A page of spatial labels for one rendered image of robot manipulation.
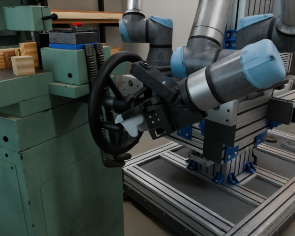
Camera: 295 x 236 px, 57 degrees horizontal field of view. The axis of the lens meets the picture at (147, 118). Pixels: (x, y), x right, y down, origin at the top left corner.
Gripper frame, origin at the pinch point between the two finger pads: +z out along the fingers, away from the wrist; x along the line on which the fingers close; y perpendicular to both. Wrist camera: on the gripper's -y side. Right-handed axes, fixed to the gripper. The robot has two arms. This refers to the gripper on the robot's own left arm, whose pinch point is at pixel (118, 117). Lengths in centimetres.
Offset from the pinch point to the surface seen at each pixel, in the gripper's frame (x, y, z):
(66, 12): 193, -130, 166
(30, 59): -3.0, -22.6, 15.0
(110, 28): 323, -130, 208
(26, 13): 8.0, -39.0, 21.1
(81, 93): 3.1, -9.9, 10.6
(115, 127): -0.9, 1.7, 1.4
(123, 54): 10.1, -14.0, -2.3
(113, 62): 5.4, -12.6, -1.6
